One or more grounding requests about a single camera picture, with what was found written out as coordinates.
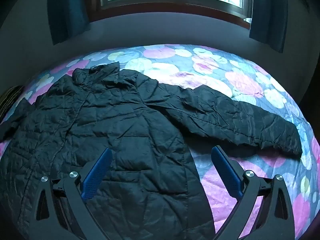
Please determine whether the dotted bed quilt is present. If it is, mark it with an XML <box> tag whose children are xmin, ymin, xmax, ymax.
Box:
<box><xmin>0</xmin><ymin>44</ymin><xmax>320</xmax><ymax>240</ymax></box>

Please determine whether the blue curtain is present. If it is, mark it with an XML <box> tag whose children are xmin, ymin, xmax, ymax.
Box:
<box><xmin>249</xmin><ymin>0</ymin><xmax>289</xmax><ymax>53</ymax></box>
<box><xmin>47</xmin><ymin>0</ymin><xmax>91</xmax><ymax>46</ymax></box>

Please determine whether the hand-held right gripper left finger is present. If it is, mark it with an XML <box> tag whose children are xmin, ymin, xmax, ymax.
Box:
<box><xmin>32</xmin><ymin>148</ymin><xmax>113</xmax><ymax>240</ymax></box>

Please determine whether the dark striped pillow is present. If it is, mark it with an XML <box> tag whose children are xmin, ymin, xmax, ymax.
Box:
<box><xmin>0</xmin><ymin>85</ymin><xmax>24</xmax><ymax>124</ymax></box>

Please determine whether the black puffer jacket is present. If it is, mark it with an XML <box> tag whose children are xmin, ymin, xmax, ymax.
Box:
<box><xmin>0</xmin><ymin>62</ymin><xmax>303</xmax><ymax>240</ymax></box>

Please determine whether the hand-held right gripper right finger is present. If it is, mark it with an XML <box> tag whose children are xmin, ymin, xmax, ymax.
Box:
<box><xmin>211</xmin><ymin>145</ymin><xmax>296</xmax><ymax>240</ymax></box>

